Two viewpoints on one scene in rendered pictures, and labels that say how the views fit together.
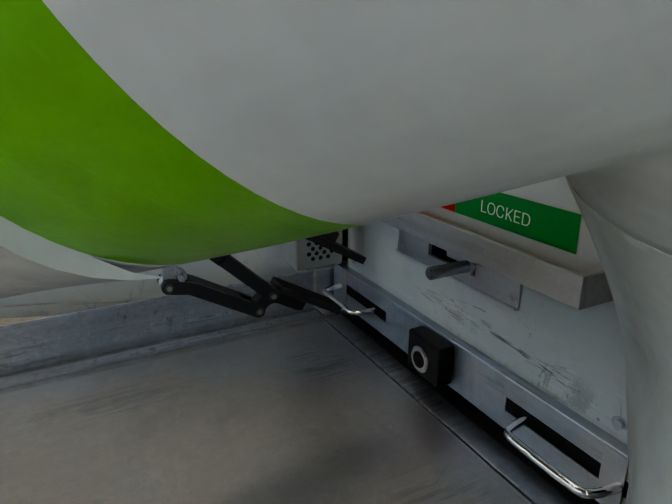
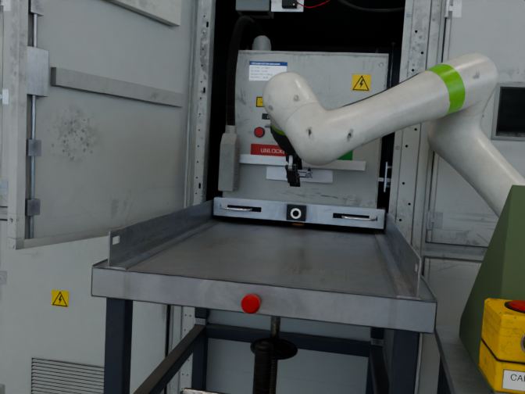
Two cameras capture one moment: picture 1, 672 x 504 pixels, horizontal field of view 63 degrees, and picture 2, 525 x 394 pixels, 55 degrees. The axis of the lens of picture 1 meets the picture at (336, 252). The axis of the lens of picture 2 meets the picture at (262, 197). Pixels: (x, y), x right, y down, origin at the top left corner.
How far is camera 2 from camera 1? 1.24 m
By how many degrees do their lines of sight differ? 54
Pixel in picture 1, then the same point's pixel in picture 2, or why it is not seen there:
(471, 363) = (316, 208)
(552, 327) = (345, 184)
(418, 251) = (280, 176)
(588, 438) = (364, 210)
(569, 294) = (362, 167)
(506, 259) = (338, 163)
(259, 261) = (172, 202)
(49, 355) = (166, 235)
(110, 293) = (112, 224)
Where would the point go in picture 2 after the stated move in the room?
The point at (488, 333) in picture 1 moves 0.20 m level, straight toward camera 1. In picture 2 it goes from (319, 196) to (367, 203)
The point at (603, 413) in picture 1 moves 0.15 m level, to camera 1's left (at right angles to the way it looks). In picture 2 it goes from (365, 202) to (342, 205)
